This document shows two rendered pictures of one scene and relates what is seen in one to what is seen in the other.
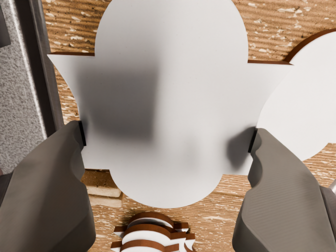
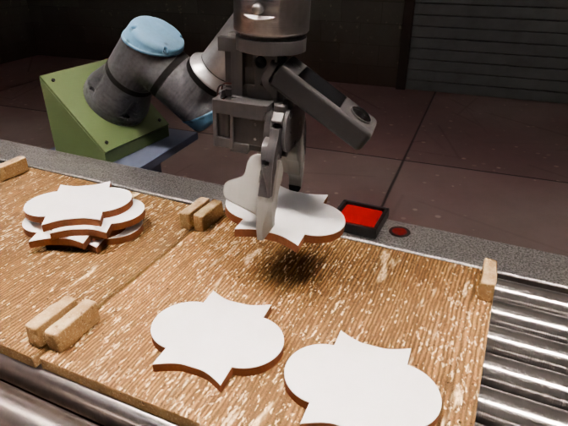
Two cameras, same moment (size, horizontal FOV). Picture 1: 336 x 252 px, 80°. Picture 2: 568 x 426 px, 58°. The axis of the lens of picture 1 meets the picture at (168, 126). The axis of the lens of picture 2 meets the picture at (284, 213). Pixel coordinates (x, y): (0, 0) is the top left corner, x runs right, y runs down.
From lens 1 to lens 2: 0.54 m
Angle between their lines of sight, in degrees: 56
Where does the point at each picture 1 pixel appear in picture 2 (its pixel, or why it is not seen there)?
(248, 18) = (308, 311)
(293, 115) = (216, 322)
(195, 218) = (100, 259)
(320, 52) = (270, 335)
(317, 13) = (297, 343)
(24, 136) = not seen: hidden behind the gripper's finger
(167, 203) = not seen: hidden behind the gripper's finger
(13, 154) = not seen: hidden behind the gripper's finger
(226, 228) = (55, 280)
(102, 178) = (212, 218)
